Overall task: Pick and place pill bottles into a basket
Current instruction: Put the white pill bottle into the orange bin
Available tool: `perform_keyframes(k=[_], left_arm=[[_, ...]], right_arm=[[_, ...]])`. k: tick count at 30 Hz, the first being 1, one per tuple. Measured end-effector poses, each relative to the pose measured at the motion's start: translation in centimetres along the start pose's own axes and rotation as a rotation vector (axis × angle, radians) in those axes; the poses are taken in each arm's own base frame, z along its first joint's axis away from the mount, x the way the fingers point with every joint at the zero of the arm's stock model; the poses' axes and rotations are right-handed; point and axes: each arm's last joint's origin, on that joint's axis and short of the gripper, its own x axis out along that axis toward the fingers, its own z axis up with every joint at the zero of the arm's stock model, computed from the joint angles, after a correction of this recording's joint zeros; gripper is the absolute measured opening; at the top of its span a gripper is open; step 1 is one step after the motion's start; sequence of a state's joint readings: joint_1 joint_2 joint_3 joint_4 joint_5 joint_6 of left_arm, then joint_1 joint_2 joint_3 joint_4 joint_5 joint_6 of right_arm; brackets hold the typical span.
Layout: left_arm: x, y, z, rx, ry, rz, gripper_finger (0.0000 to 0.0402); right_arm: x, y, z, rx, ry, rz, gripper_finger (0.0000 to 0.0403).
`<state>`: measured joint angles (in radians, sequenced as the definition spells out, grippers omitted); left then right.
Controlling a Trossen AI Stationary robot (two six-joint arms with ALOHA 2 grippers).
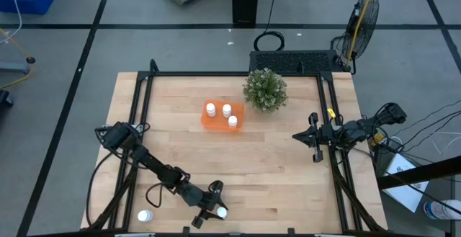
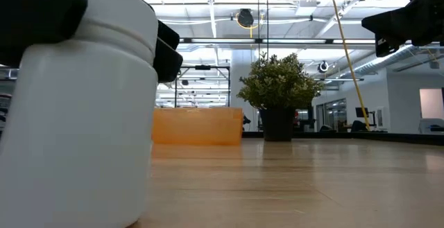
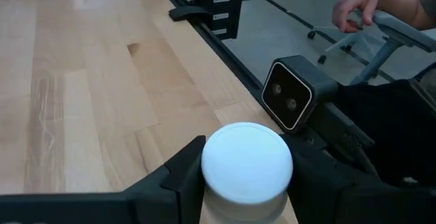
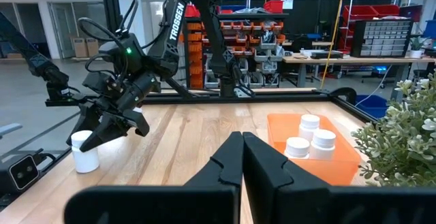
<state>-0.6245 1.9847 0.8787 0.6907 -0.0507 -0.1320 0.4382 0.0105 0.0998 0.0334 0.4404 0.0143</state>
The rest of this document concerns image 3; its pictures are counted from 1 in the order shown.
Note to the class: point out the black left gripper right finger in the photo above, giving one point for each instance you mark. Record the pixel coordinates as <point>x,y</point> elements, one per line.
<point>323,190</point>

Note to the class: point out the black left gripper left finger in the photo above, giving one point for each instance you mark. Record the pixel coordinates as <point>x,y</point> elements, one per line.
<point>177,190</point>

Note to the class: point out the white-capped pill bottle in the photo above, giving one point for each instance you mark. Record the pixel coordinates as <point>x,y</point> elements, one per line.
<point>247,162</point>

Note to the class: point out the person's forearm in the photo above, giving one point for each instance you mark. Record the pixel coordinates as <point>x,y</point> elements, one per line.
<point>405,6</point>

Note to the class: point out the grey office chair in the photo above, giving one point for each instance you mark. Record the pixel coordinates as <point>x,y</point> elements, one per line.
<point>398,33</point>

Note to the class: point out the black table clamp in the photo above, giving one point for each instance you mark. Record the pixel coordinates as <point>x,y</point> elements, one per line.
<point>187,13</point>

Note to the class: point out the black labelled drawer cabinet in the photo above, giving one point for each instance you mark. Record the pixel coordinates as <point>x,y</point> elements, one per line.
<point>223,6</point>

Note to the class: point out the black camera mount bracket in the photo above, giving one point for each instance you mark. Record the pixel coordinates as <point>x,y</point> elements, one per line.
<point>340,128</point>

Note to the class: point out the black table-level camera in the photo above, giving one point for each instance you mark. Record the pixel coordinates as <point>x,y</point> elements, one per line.
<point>289,94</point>

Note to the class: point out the black table edge frame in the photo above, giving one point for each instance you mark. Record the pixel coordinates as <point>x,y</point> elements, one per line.
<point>225,57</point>

